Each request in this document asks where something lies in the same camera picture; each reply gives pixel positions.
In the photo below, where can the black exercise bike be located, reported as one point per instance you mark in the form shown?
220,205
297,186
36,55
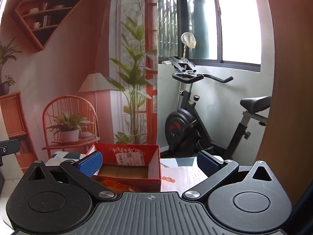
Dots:
181,122

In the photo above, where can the white cloth on stick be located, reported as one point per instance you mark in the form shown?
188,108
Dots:
188,40

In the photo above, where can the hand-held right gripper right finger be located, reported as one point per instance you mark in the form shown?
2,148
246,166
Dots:
206,162

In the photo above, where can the red strawberry cardboard box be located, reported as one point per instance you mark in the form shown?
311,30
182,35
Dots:
127,181

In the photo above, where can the brown wooden board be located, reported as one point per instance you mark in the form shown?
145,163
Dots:
288,78

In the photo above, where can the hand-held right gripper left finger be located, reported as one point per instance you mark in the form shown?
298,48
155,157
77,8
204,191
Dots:
89,164

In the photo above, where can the window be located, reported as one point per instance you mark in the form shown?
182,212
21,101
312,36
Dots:
234,29

